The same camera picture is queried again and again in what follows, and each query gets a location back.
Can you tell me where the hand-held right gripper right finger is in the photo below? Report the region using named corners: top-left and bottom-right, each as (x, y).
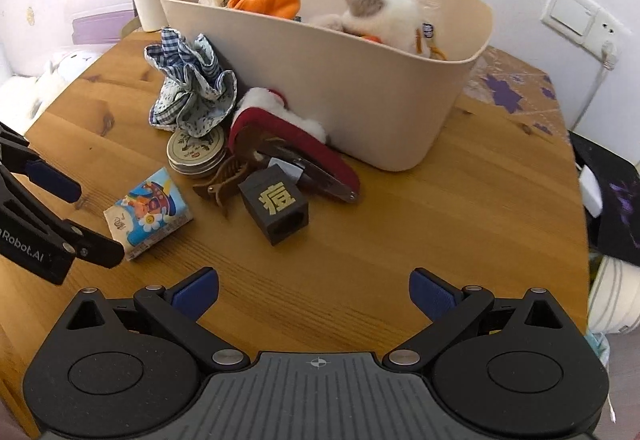
top-left (382, 267), bottom-right (572, 369)

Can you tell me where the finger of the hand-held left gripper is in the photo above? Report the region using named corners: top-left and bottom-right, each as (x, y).
top-left (0, 122), bottom-right (83, 203)
top-left (0, 169), bottom-right (125, 269)

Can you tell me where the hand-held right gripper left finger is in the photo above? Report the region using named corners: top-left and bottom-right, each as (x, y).
top-left (65, 267), bottom-right (252, 369)

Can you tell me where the cartoon print tissue pack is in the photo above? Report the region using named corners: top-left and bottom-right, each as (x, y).
top-left (103, 167), bottom-right (195, 262)

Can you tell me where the beige plastic basket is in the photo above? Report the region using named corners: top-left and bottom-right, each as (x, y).
top-left (158, 0), bottom-right (495, 172)

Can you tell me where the wooden desktop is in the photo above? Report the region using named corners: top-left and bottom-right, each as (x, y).
top-left (0, 27), bottom-right (592, 437)

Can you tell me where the brown hair claw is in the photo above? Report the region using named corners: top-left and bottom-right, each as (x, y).
top-left (192, 127), bottom-right (284, 220)

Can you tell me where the black block gold character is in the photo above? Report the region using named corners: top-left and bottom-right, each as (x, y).
top-left (238, 165), bottom-right (310, 246)

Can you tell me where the round floral tin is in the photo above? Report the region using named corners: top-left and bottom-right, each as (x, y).
top-left (166, 124), bottom-right (227, 176)

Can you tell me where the dark metal hair clip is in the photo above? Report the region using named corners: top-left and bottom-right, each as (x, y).
top-left (257, 145), bottom-right (359, 204)

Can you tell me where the purple storage box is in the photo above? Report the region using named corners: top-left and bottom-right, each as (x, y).
top-left (71, 3), bottom-right (137, 45)

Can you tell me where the blue checkered floral cloth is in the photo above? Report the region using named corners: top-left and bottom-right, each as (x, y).
top-left (144, 26), bottom-right (239, 137)

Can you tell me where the pale teal cloth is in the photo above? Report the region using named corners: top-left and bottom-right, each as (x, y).
top-left (584, 330), bottom-right (612, 367)

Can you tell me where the red white santa hat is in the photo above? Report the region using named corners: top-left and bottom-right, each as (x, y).
top-left (227, 87), bottom-right (362, 204)

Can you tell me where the white plastic bucket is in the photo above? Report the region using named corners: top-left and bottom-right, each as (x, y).
top-left (587, 254), bottom-right (640, 335)

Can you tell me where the white power adapter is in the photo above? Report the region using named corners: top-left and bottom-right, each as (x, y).
top-left (579, 164), bottom-right (605, 217)

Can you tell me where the black cloth purple print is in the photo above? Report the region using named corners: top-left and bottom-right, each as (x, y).
top-left (570, 130), bottom-right (640, 267)

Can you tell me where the purple patterned mat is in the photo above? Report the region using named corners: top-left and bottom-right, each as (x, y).
top-left (462, 45), bottom-right (569, 137)

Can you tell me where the white brown plush toy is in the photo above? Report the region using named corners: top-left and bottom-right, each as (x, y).
top-left (307, 0), bottom-right (442, 60)

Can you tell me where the white plug and cable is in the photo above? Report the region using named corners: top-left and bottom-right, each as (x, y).
top-left (569, 40), bottom-right (622, 132)

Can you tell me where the white wall switch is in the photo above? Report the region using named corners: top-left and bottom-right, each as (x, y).
top-left (540, 0), bottom-right (600, 46)

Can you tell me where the white wall outlet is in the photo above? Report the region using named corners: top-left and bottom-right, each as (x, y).
top-left (582, 10), bottom-right (630, 62)

